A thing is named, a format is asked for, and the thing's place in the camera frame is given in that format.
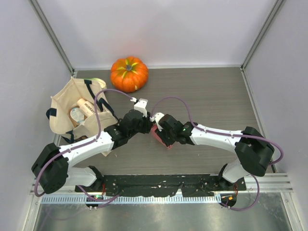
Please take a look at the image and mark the pink paper box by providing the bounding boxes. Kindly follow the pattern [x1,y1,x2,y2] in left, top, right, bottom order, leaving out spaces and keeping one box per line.
[151,124,173,150]

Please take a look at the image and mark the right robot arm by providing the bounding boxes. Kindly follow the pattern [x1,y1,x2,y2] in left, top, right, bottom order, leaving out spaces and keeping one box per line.
[154,113,274,190]

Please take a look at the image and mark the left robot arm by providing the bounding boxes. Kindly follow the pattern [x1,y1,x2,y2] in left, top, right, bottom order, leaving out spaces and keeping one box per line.
[31,109,154,197]

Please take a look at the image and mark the green white item behind bag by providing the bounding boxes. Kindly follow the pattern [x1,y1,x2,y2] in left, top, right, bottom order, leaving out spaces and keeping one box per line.
[86,78,106,88]

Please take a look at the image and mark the orange pumpkin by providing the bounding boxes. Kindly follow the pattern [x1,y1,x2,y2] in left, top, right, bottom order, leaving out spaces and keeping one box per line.
[110,56,149,93]

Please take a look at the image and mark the cream lotion bottle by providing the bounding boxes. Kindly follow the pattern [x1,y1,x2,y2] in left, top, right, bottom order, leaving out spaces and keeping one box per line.
[77,98,95,117]

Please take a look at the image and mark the round labelled tub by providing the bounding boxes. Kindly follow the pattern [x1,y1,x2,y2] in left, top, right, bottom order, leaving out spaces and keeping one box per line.
[68,107,87,128]

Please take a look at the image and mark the beige canvas tote bag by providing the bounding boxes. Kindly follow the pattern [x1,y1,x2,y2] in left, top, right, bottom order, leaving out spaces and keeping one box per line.
[46,78,118,144]

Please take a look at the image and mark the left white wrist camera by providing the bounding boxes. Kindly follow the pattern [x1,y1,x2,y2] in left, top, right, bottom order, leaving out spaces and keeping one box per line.
[134,99,148,117]

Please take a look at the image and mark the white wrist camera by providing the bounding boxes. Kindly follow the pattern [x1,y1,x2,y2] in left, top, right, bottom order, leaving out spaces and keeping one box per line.
[134,99,148,117]
[150,113,165,131]

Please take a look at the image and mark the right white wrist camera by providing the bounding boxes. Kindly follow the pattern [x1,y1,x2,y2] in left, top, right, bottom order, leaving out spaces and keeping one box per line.
[150,113,165,131]

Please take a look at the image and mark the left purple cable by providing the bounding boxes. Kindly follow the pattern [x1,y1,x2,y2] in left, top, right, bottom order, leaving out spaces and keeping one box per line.
[34,89,137,207]

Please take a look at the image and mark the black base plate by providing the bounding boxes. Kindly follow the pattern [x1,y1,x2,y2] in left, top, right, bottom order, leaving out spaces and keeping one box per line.
[83,174,246,197]

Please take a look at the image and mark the white slotted cable duct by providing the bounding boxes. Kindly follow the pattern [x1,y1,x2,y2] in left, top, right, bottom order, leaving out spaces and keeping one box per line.
[40,194,221,205]

